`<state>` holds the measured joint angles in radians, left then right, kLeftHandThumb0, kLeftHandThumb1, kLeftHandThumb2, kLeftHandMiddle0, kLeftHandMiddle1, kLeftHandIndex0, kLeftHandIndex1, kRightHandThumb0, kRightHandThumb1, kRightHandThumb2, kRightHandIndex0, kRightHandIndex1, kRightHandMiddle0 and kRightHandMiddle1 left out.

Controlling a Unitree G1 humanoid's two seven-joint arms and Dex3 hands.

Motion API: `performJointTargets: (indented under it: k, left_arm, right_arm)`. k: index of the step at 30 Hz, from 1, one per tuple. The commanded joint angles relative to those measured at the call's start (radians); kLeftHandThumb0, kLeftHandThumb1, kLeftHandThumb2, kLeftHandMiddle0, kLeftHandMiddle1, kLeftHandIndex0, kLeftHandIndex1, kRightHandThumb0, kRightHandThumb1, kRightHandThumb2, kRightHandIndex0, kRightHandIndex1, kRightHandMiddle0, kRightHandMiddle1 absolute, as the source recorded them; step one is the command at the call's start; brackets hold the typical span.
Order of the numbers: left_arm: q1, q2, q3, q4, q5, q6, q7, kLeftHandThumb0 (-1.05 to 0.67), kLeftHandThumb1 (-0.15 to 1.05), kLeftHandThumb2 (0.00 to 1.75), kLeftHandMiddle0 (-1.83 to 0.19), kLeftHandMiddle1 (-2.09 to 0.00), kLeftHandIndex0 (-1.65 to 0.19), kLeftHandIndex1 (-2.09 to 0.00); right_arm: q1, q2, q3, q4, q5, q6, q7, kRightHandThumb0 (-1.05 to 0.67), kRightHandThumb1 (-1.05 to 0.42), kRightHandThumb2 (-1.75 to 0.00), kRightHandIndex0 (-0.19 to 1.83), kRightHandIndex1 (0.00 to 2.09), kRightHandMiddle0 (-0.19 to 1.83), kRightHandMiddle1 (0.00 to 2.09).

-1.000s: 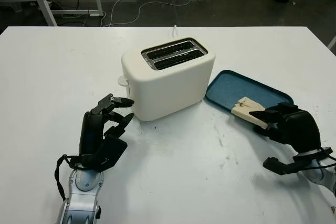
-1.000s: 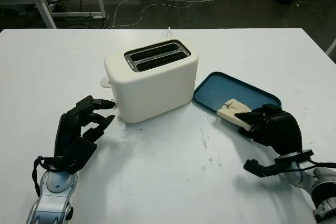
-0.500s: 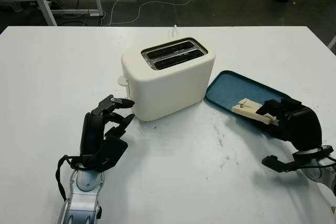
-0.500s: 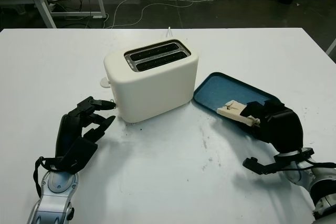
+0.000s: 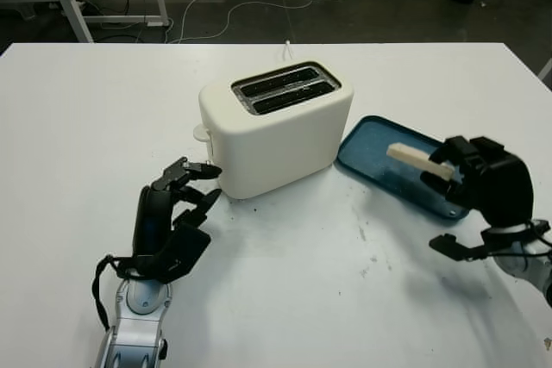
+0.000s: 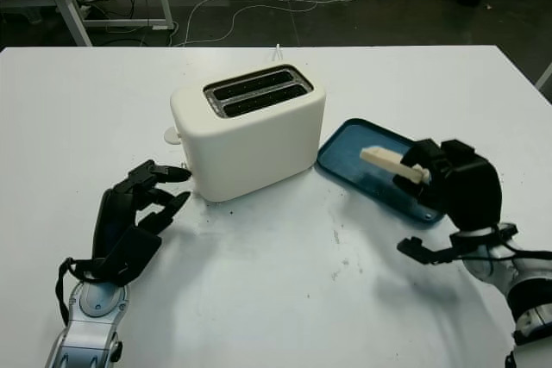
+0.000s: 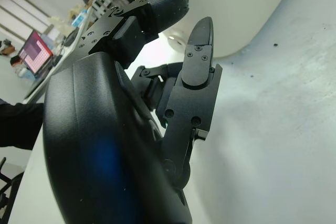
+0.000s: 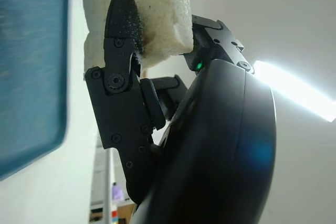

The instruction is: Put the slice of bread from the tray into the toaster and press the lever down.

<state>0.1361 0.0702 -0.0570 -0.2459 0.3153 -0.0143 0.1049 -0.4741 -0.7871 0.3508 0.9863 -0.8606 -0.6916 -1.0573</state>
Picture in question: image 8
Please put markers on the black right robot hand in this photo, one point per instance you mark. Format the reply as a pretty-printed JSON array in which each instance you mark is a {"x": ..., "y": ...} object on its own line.
[{"x": 210, "y": 142}]

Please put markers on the white bread slice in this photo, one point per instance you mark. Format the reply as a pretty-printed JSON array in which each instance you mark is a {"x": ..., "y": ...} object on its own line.
[{"x": 165, "y": 11}]

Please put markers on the blue plastic tray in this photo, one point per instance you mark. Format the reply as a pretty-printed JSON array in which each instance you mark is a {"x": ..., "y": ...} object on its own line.
[{"x": 29, "y": 64}]

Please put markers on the ceiling light panel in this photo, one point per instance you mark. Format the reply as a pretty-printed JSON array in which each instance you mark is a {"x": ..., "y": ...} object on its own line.
[{"x": 296, "y": 90}]

